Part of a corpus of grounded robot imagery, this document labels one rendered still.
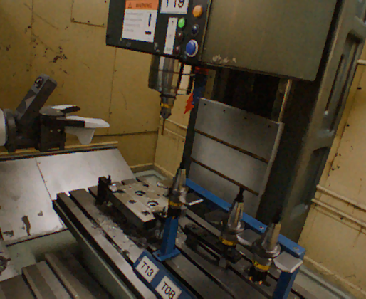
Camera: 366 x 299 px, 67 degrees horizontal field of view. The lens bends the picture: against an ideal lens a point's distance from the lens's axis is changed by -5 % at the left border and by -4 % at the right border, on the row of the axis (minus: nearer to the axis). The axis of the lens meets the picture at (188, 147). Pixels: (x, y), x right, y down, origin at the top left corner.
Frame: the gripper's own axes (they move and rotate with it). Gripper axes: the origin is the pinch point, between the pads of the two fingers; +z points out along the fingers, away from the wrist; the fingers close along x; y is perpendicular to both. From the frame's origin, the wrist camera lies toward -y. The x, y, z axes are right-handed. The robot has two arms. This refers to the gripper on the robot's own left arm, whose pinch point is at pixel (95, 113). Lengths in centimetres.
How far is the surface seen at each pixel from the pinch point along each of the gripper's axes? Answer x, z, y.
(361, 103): 29, 118, -11
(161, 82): -11.1, 29.2, -7.0
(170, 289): 19, 19, 51
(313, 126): 21, 86, 1
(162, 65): -11.7, 28.9, -12.5
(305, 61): 18, 67, -22
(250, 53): 17.6, 33.2, -20.6
